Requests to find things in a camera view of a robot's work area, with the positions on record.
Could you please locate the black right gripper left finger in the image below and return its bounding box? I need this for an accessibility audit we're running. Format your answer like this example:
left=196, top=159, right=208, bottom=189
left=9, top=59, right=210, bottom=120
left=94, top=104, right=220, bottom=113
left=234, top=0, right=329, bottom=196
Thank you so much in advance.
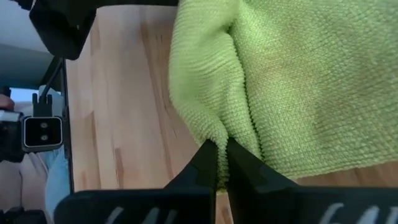
left=54, top=139, right=218, bottom=224

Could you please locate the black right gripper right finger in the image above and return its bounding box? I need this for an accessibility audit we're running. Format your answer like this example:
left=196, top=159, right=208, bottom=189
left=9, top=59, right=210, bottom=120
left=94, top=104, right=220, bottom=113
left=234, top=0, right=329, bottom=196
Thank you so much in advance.
left=226, top=137, right=398, bottom=224

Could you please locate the light green microfiber towel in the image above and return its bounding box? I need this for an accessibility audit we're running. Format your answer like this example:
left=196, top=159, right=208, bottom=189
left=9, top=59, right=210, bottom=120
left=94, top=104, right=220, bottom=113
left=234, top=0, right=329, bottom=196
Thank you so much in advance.
left=167, top=0, right=398, bottom=191

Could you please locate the person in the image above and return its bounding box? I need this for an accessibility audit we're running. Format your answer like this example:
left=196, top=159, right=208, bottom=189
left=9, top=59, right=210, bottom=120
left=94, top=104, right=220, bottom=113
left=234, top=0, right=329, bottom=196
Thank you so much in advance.
left=0, top=86, right=72, bottom=220

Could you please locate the person's hand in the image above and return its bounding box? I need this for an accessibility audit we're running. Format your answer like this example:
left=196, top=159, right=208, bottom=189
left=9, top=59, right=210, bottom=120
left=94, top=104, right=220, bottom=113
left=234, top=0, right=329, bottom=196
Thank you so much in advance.
left=0, top=94, right=16, bottom=111

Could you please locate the black aluminium table frame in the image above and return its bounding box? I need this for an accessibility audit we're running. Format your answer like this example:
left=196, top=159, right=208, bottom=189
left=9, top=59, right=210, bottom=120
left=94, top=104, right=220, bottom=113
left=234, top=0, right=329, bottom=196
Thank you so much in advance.
left=60, top=57, right=76, bottom=194

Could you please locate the black camera cable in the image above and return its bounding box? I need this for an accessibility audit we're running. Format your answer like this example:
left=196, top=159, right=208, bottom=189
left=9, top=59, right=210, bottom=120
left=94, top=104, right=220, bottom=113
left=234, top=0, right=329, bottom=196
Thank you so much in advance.
left=39, top=58, right=63, bottom=98

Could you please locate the black table-level camera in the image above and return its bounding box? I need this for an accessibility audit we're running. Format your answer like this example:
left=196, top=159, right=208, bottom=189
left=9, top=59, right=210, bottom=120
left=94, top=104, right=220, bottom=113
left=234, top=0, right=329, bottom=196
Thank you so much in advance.
left=21, top=93, right=65, bottom=154

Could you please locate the black teleoperation handle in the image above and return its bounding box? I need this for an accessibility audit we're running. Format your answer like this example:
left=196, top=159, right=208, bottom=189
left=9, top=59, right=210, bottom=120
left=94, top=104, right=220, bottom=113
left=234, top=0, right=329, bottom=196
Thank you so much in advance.
left=0, top=110, right=25, bottom=163

